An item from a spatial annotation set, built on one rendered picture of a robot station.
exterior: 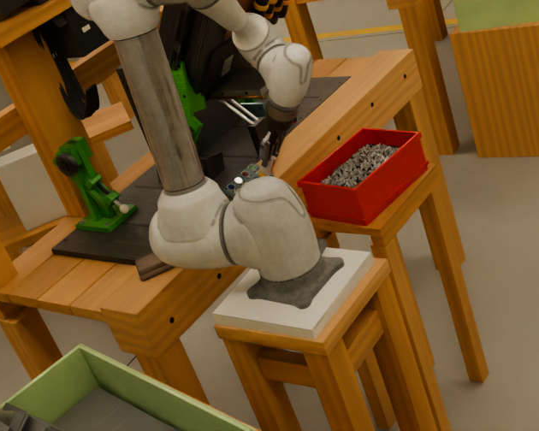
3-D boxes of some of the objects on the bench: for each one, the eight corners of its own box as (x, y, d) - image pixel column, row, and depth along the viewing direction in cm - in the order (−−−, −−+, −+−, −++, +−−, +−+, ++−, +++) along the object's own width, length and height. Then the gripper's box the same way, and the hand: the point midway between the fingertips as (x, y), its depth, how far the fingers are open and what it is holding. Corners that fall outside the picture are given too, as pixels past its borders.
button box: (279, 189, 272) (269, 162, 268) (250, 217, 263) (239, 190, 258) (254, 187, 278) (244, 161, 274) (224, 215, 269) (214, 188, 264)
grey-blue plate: (279, 141, 293) (264, 101, 286) (275, 144, 291) (261, 104, 285) (256, 140, 299) (241, 102, 292) (252, 144, 297) (238, 104, 291)
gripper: (279, 131, 246) (262, 191, 263) (305, 107, 254) (287, 167, 271) (256, 116, 248) (240, 177, 265) (282, 93, 256) (266, 154, 273)
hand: (266, 163), depth 266 cm, fingers closed
